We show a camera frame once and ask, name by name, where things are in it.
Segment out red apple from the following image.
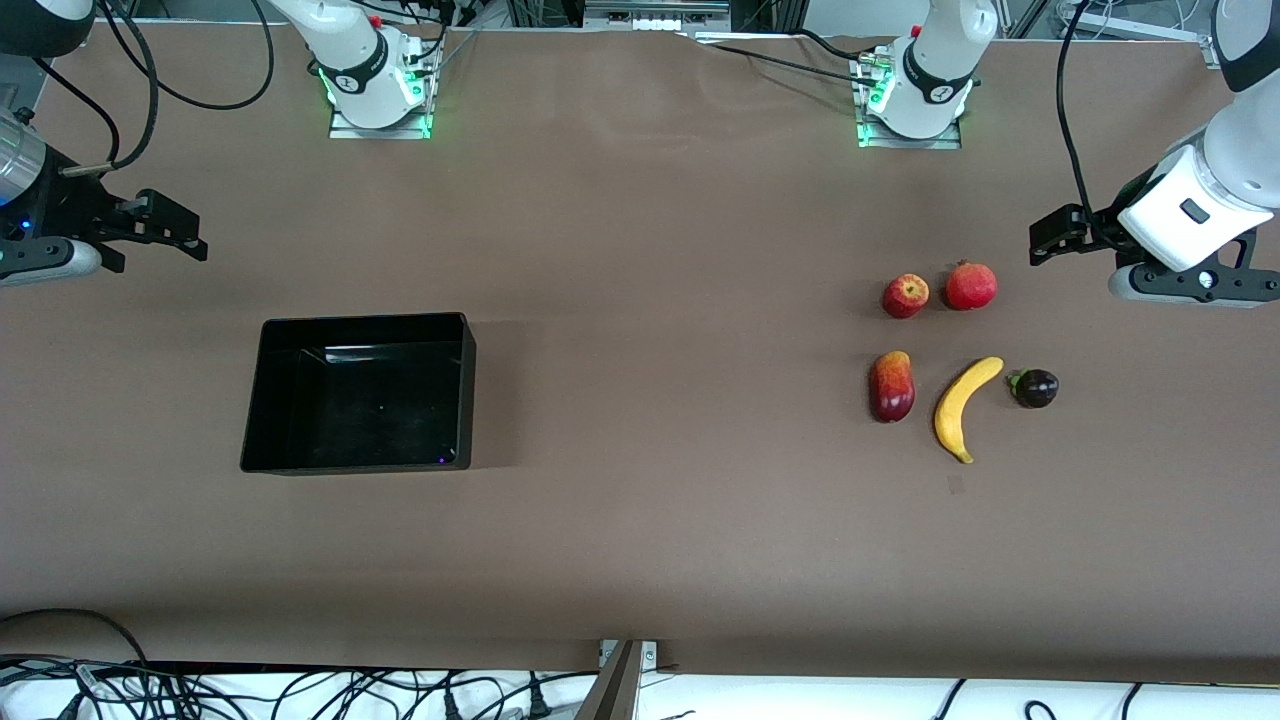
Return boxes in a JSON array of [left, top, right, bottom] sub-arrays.
[[881, 273, 931, 320]]

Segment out yellow banana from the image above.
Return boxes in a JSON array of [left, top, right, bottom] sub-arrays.
[[933, 356, 1005, 465]]

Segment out black plastic box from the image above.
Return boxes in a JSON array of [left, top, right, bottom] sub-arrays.
[[240, 312, 477, 475]]

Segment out red pomegranate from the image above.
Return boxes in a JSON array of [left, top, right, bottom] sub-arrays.
[[945, 260, 999, 312]]

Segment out dark purple eggplant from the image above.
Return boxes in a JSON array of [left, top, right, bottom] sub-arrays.
[[1006, 367, 1060, 410]]

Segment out red yellow mango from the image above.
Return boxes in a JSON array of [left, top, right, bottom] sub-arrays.
[[869, 350, 917, 424]]

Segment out white power strip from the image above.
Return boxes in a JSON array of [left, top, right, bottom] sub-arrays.
[[585, 0, 731, 31]]

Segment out brown table cover sheet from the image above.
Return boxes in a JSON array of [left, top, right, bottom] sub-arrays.
[[0, 20, 1280, 686]]

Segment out grey metal beam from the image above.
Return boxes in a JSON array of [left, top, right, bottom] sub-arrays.
[[575, 640, 643, 720]]

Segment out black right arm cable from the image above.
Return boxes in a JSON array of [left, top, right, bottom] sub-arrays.
[[30, 0, 276, 176]]

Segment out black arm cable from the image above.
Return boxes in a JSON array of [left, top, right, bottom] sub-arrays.
[[1056, 0, 1126, 251], [30, 0, 276, 176]]

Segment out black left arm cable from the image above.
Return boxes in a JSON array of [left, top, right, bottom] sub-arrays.
[[1056, 0, 1126, 251]]

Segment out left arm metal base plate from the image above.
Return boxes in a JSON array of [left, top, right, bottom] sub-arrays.
[[855, 55, 963, 149]]

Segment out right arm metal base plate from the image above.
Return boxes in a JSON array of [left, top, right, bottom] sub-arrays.
[[328, 35, 433, 139]]

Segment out black cable on table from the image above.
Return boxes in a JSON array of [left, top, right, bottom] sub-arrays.
[[690, 28, 891, 86]]

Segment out black cable tangle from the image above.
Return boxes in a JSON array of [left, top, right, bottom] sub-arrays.
[[0, 608, 561, 720]]

